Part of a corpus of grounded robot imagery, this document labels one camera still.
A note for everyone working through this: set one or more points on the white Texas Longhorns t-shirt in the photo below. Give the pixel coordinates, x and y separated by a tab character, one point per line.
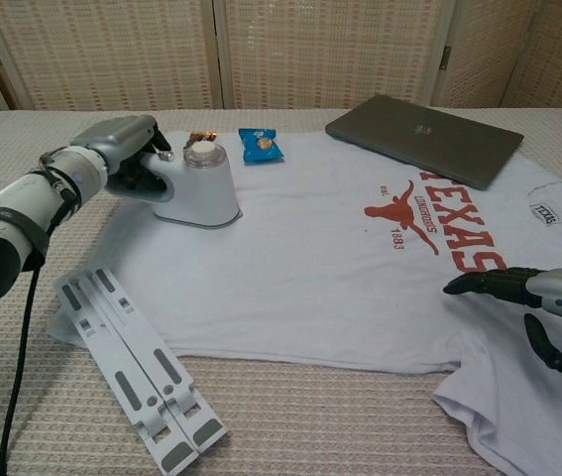
285	277

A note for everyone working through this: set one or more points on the white clothes iron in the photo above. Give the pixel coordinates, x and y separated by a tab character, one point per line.
206	193

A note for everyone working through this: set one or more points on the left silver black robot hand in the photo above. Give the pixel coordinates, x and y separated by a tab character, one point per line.
117	136

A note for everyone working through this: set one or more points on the blue snack packet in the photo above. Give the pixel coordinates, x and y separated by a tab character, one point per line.
260	146

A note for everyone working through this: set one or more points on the beige woven tablecloth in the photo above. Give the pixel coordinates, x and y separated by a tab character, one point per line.
310	421

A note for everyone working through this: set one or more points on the white folding laptop stand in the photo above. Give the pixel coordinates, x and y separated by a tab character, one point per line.
137	372

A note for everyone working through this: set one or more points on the orange brown snack packet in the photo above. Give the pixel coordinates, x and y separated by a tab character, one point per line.
203	135

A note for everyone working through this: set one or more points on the grey closed laptop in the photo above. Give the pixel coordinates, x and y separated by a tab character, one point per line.
424	136

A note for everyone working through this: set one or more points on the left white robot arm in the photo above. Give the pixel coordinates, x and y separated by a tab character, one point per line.
18	208

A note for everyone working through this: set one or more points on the wicker folding screen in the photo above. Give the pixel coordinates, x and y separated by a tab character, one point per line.
112	49

